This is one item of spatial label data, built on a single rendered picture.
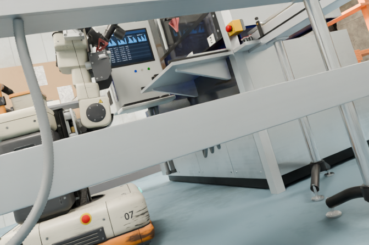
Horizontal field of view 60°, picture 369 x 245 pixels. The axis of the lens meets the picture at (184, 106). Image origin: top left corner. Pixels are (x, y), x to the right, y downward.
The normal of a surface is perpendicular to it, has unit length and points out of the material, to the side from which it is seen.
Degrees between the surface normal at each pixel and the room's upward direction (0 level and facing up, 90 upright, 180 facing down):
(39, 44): 90
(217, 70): 90
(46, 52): 90
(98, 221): 90
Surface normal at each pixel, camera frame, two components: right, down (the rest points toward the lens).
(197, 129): 0.37, -0.18
